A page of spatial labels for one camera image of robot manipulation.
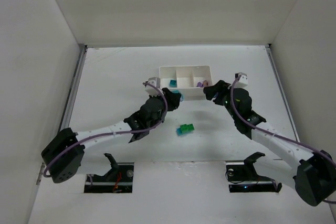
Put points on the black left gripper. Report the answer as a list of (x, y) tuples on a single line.
[(170, 98)]

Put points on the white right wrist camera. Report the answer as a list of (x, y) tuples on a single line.
[(241, 80)]

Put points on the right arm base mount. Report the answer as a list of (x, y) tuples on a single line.
[(243, 178)]

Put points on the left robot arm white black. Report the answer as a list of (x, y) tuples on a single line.
[(90, 152)]

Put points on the teal lego bottom stack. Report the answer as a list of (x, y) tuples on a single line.
[(179, 132)]

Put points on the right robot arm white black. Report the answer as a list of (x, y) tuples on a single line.
[(310, 172)]

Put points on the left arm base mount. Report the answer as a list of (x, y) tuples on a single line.
[(117, 180)]

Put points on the white three-compartment container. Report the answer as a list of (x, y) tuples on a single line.
[(187, 78)]

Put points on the small teal lego brick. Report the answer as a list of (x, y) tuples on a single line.
[(173, 83)]

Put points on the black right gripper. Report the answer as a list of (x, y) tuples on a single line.
[(217, 92)]

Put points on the green lego bottom stack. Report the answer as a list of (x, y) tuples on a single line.
[(186, 128)]

